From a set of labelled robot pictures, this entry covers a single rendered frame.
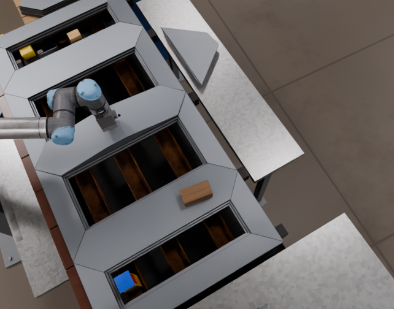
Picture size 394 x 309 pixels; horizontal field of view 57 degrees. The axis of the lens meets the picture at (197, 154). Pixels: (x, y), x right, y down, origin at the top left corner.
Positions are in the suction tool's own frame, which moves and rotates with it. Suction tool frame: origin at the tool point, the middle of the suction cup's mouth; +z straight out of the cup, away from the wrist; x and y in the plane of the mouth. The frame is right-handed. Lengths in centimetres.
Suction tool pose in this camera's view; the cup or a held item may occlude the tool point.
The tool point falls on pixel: (110, 126)
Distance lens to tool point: 163.6
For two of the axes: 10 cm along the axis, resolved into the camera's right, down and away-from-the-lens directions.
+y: -3.8, -8.5, 3.7
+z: 0.5, 3.8, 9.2
